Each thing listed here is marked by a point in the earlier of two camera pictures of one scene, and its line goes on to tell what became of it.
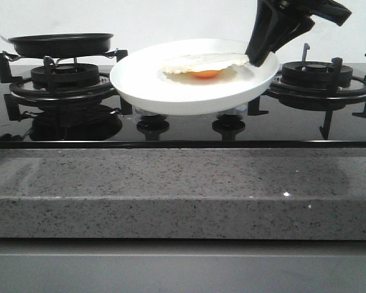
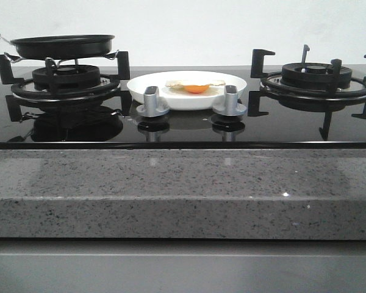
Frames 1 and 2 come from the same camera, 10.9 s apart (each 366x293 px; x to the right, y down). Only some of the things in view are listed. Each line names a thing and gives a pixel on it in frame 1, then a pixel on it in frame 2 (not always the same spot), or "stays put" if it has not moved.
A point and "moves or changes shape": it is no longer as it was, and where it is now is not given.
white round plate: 137,73 moves or changes shape
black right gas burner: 313,74 stays put
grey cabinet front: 179,265 stays put
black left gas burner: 68,76 stays put
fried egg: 205,66 to 195,86
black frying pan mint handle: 58,45 stays put
